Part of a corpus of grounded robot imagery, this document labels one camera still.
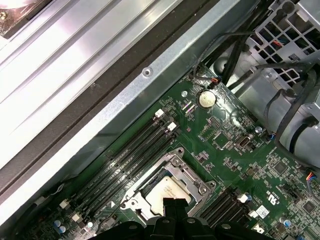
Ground green motherboard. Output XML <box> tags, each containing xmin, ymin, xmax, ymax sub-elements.
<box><xmin>32</xmin><ymin>66</ymin><xmax>320</xmax><ymax>240</ymax></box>

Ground silver board connector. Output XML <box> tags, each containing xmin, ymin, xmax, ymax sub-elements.
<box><xmin>234</xmin><ymin>135</ymin><xmax>253</xmax><ymax>152</ymax></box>

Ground thin black wire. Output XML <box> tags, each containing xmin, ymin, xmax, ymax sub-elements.
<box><xmin>192</xmin><ymin>31</ymin><xmax>255</xmax><ymax>81</ymax></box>

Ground black cable bundle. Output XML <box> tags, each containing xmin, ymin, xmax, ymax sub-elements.
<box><xmin>264</xmin><ymin>62</ymin><xmax>320</xmax><ymax>163</ymax></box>

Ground silver coin battery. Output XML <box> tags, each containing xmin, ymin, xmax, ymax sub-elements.
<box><xmin>198</xmin><ymin>89</ymin><xmax>218</xmax><ymax>109</ymax></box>

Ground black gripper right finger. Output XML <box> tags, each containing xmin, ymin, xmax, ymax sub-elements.
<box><xmin>175</xmin><ymin>198</ymin><xmax>265</xmax><ymax>240</ymax></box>

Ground black PC case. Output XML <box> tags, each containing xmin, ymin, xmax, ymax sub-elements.
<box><xmin>0</xmin><ymin>0</ymin><xmax>320</xmax><ymax>240</ymax></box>

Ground silver CPU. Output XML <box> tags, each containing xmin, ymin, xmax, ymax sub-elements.
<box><xmin>144</xmin><ymin>174</ymin><xmax>188</xmax><ymax>216</ymax></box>

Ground thick black cable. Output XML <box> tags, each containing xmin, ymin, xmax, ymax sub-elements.
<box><xmin>221</xmin><ymin>0</ymin><xmax>262</xmax><ymax>86</ymax></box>

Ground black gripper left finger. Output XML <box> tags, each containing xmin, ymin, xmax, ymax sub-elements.
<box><xmin>95</xmin><ymin>197</ymin><xmax>177</xmax><ymax>240</ymax></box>

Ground perforated metal drive cage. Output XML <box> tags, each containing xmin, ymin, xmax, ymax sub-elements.
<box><xmin>246</xmin><ymin>0</ymin><xmax>320</xmax><ymax>85</ymax></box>

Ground RAM slot white latches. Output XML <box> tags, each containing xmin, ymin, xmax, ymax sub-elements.
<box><xmin>204</xmin><ymin>193</ymin><xmax>248</xmax><ymax>226</ymax></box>
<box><xmin>224</xmin><ymin>209</ymin><xmax>260</xmax><ymax>231</ymax></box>
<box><xmin>59</xmin><ymin>109</ymin><xmax>165</xmax><ymax>210</ymax></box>
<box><xmin>71</xmin><ymin>121</ymin><xmax>178</xmax><ymax>223</ymax></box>

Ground CPU socket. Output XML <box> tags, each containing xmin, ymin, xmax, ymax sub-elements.
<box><xmin>119</xmin><ymin>146</ymin><xmax>218</xmax><ymax>222</ymax></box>

